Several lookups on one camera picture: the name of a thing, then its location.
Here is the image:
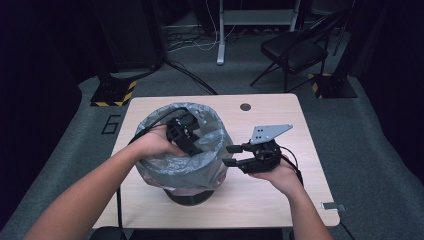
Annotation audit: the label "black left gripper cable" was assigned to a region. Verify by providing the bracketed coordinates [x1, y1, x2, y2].
[115, 106, 189, 234]

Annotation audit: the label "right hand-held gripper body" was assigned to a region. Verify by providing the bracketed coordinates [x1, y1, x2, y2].
[240, 123, 294, 175]

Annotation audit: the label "person's right hand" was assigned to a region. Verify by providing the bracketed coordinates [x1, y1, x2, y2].
[248, 154, 303, 197]

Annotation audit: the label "white floor cables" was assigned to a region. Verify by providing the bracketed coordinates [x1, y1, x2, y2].
[166, 0, 236, 53]

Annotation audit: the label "person's left hand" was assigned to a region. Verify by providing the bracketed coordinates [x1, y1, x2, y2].
[130, 124, 188, 162]

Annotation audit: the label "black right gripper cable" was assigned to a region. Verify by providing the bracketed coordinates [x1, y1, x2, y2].
[279, 145, 357, 240]

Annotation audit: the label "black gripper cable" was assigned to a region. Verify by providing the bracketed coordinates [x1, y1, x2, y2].
[115, 106, 189, 234]
[279, 145, 357, 240]

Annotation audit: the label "striped-edge black stand base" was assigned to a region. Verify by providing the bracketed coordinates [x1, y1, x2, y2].
[307, 72, 359, 100]
[90, 73, 138, 108]

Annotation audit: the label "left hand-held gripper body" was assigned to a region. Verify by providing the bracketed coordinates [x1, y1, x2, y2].
[165, 111, 208, 157]

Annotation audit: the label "black folding chair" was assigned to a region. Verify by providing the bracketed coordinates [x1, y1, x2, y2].
[249, 7, 355, 93]

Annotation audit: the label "white desk frame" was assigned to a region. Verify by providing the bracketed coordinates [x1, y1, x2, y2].
[216, 0, 303, 66]

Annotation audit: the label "small grey metal bracket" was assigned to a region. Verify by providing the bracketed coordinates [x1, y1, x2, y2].
[320, 201, 347, 213]

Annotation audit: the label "black mesh trash can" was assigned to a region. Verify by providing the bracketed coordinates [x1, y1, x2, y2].
[162, 187, 217, 207]

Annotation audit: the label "black cabinet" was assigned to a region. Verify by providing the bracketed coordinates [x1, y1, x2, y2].
[89, 0, 168, 73]

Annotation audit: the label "thick black floor cable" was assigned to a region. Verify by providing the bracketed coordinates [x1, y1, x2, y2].
[164, 59, 219, 96]

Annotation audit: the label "grey translucent trash bag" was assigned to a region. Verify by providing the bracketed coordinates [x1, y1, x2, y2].
[134, 101, 235, 195]

